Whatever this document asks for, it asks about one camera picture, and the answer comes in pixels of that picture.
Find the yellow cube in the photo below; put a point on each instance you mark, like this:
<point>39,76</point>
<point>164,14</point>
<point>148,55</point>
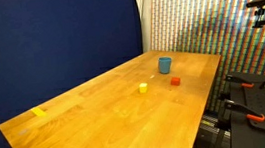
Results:
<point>143,87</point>

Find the blue plastic cup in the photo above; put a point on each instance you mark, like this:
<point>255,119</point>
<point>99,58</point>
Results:
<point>164,65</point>

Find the red cube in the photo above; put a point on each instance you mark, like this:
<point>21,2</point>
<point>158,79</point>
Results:
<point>175,81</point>

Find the yellow tape strip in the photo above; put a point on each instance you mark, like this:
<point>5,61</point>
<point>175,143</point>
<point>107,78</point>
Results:
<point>37,111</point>

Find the blue backdrop screen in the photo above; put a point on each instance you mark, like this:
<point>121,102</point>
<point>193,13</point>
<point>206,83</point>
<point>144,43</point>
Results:
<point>50,46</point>

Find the black clamp orange handle upper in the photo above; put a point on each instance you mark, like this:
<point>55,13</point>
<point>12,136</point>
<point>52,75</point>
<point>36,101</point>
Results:
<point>240,81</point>

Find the black clamp orange handle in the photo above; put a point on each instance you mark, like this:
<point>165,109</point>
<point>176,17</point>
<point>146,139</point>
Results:
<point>250,114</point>
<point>240,81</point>

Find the black clamp orange handle lower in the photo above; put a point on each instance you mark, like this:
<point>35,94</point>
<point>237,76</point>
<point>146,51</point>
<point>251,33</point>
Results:
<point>250,114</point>

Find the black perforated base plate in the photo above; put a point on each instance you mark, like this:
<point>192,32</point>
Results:
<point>246,133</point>

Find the black camera on stand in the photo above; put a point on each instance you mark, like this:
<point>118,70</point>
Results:
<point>259,13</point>

